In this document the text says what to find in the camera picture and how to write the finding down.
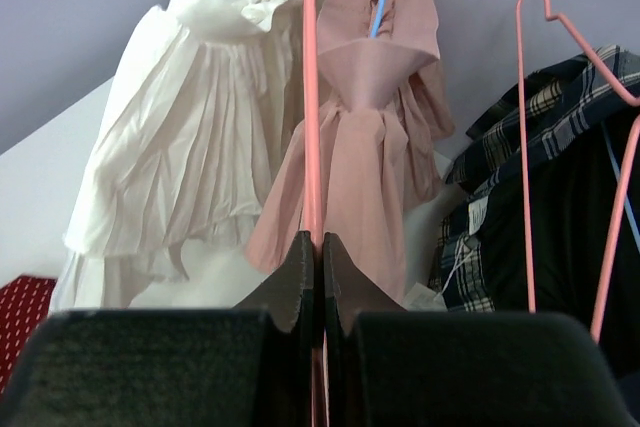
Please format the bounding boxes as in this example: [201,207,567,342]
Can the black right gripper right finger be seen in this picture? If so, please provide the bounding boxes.
[323,233,634,426]

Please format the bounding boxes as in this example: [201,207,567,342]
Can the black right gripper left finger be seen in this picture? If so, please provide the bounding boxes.
[1,231,314,426]

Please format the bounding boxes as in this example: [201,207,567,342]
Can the pink hanger of red garment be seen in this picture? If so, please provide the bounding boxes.
[303,0,329,426]

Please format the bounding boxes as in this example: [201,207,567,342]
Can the red dotted garment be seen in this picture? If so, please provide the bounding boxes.
[0,275,56,394]

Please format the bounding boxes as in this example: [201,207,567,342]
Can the pink wire hanger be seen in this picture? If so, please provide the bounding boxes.
[514,0,640,346]

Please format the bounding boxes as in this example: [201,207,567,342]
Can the navy plaid skirt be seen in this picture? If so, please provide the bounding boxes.
[427,44,640,378]

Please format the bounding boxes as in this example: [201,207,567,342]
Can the white price tag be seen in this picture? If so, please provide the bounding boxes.
[401,238,479,312]

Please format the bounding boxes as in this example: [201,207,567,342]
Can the pink ruffled dress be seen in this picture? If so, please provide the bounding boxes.
[243,0,456,308]

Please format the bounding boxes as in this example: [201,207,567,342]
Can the white dress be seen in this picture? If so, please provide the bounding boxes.
[50,0,302,312]

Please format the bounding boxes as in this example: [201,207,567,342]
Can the blue wire hanger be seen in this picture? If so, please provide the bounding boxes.
[599,121,640,253]

